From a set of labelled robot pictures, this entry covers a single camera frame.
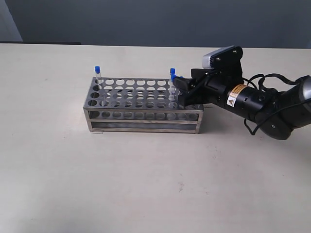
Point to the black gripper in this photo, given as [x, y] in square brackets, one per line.
[206, 86]

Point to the blue capped tube back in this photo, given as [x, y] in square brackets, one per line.
[172, 71]

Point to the blue capped tube front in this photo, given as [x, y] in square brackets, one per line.
[98, 74]

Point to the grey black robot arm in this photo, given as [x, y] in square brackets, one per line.
[277, 106]

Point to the stainless steel test tube rack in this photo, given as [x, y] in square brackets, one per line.
[138, 105]

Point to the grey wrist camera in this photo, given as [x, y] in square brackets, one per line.
[224, 59]

